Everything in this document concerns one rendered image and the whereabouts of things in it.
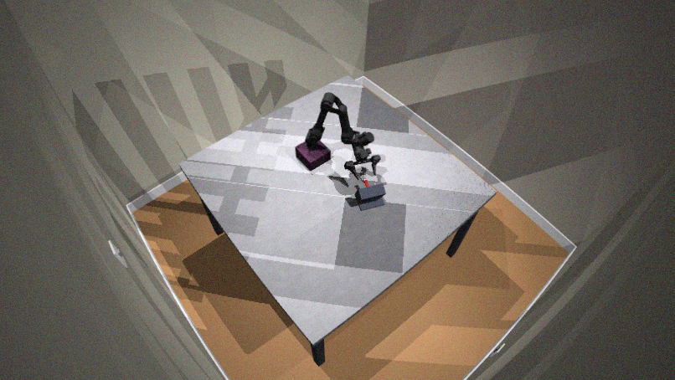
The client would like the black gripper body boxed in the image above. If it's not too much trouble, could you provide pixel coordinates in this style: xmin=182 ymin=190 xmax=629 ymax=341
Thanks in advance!
xmin=344 ymin=147 xmax=381 ymax=169

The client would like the grey sloped panel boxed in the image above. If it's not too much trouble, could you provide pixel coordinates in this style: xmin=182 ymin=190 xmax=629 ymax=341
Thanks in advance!
xmin=354 ymin=183 xmax=386 ymax=211

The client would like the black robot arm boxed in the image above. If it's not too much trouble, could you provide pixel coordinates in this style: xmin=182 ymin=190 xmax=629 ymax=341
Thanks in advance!
xmin=304 ymin=92 xmax=375 ymax=161

